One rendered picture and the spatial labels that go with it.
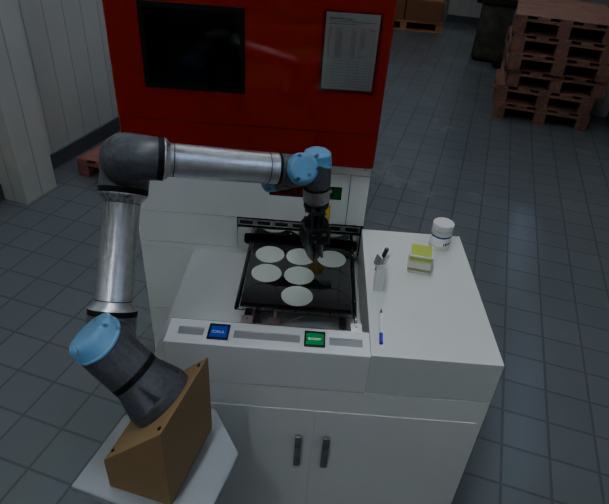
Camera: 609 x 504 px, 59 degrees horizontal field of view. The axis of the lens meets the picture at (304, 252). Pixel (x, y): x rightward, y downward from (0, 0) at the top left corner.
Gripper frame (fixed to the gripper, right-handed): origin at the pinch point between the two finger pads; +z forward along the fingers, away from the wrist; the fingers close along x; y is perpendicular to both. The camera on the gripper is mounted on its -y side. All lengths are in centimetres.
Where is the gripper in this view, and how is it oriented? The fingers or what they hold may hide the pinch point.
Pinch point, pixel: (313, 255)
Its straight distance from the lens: 163.6
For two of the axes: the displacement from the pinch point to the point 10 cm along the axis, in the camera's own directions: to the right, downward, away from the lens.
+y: 1.3, 5.6, -8.2
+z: -0.2, 8.2, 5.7
